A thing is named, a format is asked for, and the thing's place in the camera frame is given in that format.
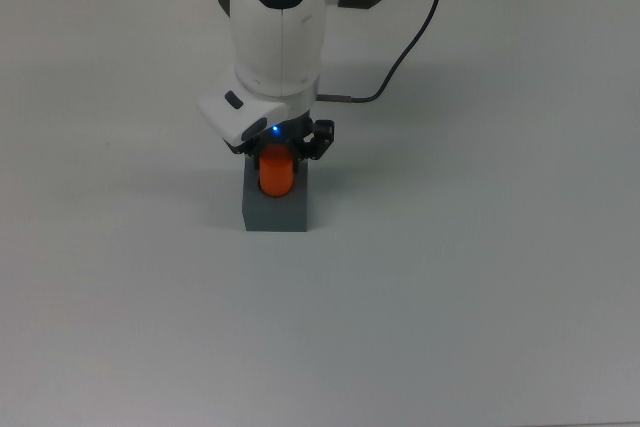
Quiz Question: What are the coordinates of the grey block with hole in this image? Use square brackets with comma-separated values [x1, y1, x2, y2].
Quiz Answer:
[240, 153, 311, 234]

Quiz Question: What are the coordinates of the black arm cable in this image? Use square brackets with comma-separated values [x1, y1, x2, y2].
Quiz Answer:
[317, 0, 447, 105]

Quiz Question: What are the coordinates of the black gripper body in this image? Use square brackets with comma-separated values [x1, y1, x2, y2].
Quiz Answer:
[252, 116, 315, 149]

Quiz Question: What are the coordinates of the orange cylinder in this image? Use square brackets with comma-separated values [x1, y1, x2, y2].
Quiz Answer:
[257, 142, 297, 199]

